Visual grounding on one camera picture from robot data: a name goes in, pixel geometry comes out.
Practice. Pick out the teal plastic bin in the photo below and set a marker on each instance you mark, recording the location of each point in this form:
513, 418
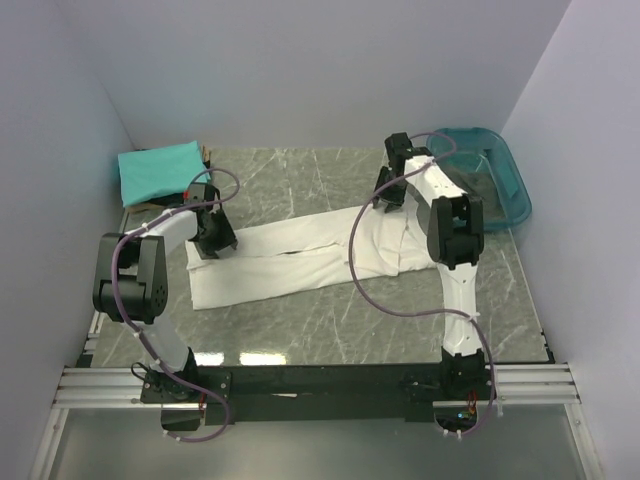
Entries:
482, 150

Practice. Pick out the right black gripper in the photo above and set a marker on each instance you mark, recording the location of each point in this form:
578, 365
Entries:
388, 190

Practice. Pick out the black base beam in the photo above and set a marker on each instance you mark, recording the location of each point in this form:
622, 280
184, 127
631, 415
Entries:
229, 395

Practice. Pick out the white printed t shirt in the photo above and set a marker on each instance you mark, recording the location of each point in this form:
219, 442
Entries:
308, 253

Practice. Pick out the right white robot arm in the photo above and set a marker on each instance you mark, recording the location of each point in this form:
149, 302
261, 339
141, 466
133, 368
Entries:
454, 241

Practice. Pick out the black folded t shirt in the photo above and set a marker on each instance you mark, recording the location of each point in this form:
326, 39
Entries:
168, 201

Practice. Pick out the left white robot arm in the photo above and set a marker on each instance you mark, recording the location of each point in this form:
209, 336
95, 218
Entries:
131, 279

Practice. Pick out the grey t shirt in bin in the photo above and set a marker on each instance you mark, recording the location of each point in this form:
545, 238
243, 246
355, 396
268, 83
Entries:
481, 185

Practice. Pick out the teal folded t shirt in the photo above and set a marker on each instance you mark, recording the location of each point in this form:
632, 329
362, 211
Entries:
153, 173

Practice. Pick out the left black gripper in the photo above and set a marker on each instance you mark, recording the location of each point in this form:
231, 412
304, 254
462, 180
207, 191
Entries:
218, 239

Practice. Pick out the aluminium frame rail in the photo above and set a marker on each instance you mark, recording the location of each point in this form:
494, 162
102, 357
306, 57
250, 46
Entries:
84, 387

